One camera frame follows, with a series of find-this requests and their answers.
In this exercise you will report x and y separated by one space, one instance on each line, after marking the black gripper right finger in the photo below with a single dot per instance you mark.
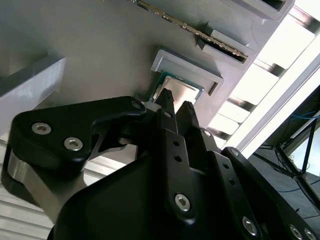
225 170

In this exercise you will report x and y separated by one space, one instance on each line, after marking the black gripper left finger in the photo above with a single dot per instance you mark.
62 130

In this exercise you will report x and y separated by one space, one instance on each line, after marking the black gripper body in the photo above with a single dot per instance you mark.
120 205

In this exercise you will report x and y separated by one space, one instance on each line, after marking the silver CPU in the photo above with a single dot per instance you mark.
180 86

